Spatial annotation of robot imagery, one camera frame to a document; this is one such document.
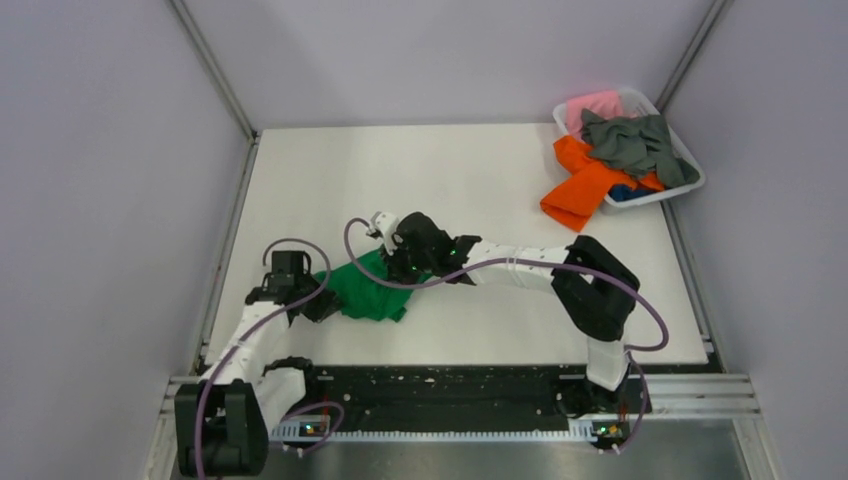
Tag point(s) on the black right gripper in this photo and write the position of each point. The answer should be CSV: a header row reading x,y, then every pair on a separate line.
x,y
395,271

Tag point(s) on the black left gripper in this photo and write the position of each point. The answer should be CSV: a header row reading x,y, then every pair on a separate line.
x,y
308,277

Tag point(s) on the green t shirt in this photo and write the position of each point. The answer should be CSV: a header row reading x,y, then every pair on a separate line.
x,y
356,296

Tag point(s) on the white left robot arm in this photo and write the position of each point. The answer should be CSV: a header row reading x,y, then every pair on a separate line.
x,y
223,419

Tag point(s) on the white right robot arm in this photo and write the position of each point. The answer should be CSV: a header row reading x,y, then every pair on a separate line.
x,y
597,292

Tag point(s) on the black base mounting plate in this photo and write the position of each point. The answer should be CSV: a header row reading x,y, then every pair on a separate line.
x,y
468,399

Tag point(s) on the orange t shirt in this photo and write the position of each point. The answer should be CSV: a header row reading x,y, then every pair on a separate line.
x,y
573,202

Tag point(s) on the blue t shirt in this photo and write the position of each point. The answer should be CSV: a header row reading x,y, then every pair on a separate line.
x,y
623,193

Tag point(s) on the grey t shirt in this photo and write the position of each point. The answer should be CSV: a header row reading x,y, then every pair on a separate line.
x,y
637,146

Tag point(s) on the pink t shirt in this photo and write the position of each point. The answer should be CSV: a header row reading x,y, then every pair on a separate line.
x,y
605,104

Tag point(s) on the white plastic laundry bin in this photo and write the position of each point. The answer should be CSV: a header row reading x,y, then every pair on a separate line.
x,y
635,103

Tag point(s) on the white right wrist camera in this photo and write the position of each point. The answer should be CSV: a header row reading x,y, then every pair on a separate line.
x,y
383,226

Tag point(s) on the aluminium frame rail left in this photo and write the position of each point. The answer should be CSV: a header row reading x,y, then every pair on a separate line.
x,y
235,190

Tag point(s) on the white slotted cable duct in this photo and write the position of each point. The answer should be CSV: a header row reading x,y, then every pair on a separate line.
x,y
303,431

